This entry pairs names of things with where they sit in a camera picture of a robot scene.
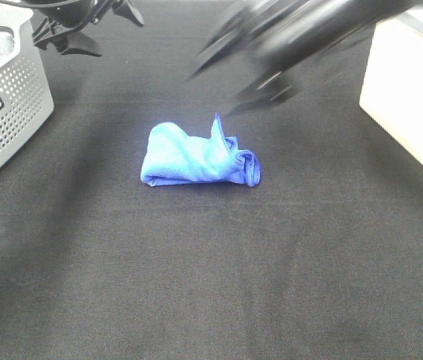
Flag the blue microfibre towel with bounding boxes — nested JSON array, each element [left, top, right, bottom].
[[140, 113, 261, 187]]

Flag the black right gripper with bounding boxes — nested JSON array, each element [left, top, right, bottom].
[[187, 0, 381, 117]]

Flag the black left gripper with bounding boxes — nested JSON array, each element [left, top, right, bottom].
[[25, 0, 145, 57]]

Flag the cream plastic storage crate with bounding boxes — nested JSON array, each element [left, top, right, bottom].
[[359, 8, 423, 165]]

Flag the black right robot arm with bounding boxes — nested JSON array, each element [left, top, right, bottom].
[[190, 0, 423, 114]]

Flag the grey perforated plastic basket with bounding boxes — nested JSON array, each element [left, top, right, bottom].
[[0, 4, 54, 168]]

